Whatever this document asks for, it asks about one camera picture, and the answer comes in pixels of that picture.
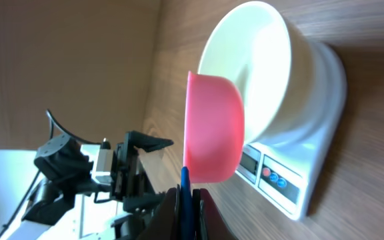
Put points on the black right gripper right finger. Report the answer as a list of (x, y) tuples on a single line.
[(209, 222)]

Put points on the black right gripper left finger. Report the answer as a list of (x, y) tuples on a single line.
[(165, 224)]

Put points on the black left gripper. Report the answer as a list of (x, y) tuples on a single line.
[(131, 185)]

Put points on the pink scoop blue handle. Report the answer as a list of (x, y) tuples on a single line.
[(213, 139)]

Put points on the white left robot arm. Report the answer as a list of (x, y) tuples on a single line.
[(71, 168)]

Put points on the white digital kitchen scale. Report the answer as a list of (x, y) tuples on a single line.
[(284, 170)]

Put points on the white bowl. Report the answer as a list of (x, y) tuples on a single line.
[(268, 60)]

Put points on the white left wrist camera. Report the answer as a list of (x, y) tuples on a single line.
[(101, 157)]

